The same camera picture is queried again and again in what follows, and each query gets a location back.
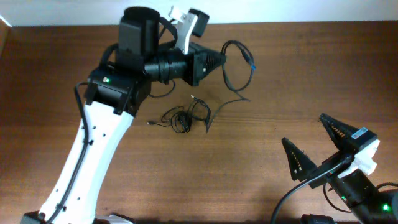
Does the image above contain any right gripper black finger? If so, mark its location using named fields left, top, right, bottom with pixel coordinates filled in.
left=281, top=137, right=318, bottom=182
left=319, top=113, right=363, bottom=152

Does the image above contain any thick black USB cable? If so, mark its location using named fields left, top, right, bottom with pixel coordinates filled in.
left=205, top=39, right=257, bottom=134

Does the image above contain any thin black cable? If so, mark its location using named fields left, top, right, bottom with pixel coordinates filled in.
left=146, top=105, right=190, bottom=134
left=171, top=95, right=211, bottom=134
left=160, top=105, right=212, bottom=134

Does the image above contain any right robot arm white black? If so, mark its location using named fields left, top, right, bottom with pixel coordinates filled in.
left=271, top=113, right=397, bottom=223

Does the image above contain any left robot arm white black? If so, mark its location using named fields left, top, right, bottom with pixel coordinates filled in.
left=21, top=7, right=226, bottom=224

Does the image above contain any thin black cable tangled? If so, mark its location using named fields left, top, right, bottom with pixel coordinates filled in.
left=171, top=95, right=211, bottom=134

